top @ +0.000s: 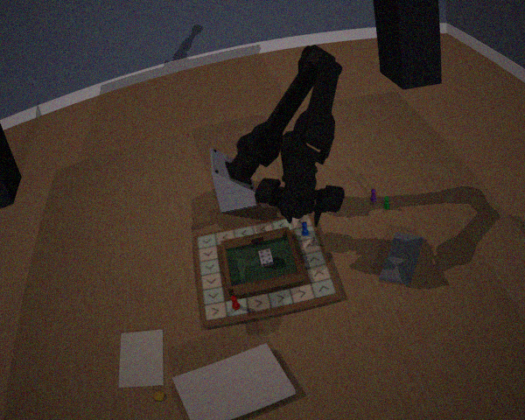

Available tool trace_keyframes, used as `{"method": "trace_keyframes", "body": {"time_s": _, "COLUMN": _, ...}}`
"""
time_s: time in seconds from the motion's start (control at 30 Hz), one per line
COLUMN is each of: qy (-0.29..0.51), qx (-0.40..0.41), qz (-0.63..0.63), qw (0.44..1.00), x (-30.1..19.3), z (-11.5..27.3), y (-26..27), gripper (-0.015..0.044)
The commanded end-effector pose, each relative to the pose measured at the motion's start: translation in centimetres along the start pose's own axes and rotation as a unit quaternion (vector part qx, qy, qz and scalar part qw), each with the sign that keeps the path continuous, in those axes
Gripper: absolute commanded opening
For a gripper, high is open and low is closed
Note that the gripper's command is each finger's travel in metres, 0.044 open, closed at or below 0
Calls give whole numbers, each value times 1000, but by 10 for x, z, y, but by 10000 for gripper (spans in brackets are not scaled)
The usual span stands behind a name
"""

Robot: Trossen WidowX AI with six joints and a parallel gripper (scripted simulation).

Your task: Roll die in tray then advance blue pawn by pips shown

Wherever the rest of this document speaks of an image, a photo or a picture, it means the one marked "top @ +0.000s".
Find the red pawn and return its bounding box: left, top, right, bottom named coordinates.
left=231, top=296, right=240, bottom=310

